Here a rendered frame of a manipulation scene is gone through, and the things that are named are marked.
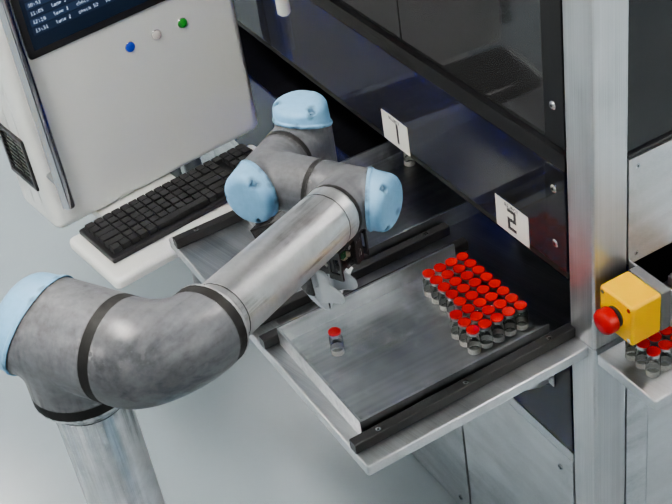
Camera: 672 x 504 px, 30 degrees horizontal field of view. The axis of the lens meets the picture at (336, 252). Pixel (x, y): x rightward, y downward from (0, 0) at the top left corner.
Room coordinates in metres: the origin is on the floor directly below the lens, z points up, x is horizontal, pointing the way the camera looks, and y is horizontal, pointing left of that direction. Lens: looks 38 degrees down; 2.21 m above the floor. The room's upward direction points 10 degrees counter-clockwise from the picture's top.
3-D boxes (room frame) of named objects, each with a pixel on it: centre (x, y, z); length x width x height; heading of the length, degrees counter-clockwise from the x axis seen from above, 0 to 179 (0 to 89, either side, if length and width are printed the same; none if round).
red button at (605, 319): (1.32, -0.37, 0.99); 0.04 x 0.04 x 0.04; 25
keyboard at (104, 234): (2.08, 0.29, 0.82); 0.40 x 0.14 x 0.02; 122
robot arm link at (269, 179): (1.34, 0.06, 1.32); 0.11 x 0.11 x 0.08; 55
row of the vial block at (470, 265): (1.54, -0.24, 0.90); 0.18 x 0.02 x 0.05; 24
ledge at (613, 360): (1.35, -0.45, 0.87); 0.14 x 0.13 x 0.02; 115
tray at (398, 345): (1.47, -0.09, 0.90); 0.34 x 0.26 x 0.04; 114
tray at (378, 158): (1.83, -0.06, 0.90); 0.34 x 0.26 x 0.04; 115
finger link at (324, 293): (1.41, 0.02, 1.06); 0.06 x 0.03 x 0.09; 51
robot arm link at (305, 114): (1.43, 0.02, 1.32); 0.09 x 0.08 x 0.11; 145
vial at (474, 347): (1.43, -0.19, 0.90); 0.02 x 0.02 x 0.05
